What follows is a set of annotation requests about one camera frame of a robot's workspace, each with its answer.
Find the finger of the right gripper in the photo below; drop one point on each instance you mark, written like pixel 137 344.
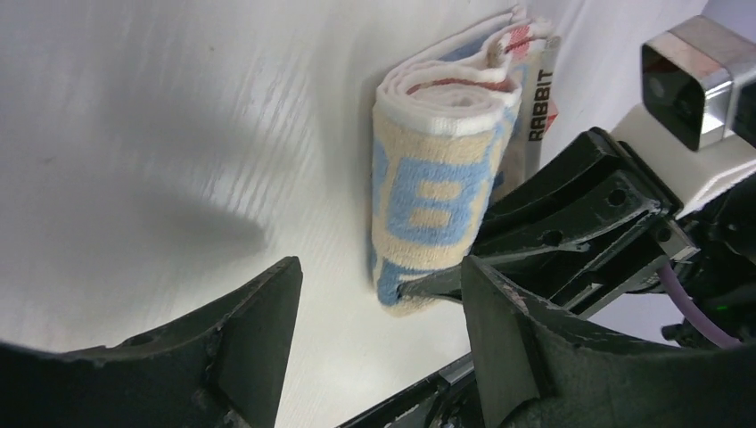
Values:
pixel 440 285

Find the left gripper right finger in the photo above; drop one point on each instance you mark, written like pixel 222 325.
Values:
pixel 538 365

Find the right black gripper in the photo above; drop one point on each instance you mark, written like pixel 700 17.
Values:
pixel 593 224

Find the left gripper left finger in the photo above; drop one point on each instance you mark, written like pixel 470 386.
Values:
pixel 221 365

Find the rabbit print towel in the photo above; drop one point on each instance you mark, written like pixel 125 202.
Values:
pixel 456 127

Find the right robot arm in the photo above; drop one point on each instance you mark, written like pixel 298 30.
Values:
pixel 720 276

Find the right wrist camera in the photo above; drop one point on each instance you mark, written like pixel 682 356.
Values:
pixel 695 126

